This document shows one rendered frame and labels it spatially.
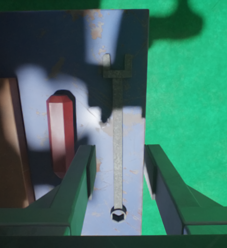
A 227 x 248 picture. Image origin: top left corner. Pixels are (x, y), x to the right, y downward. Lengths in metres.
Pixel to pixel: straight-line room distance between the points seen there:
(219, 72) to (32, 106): 0.88
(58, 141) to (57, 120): 0.03
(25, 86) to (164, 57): 0.73
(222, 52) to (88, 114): 0.85
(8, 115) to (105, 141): 0.13
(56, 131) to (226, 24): 0.92
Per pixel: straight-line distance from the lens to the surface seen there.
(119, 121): 0.25
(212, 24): 1.01
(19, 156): 0.28
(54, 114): 0.23
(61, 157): 0.25
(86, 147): 0.15
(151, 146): 0.16
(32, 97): 0.27
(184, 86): 0.95
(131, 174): 0.29
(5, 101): 0.27
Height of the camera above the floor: 0.88
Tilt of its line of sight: 75 degrees down
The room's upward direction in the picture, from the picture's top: 179 degrees counter-clockwise
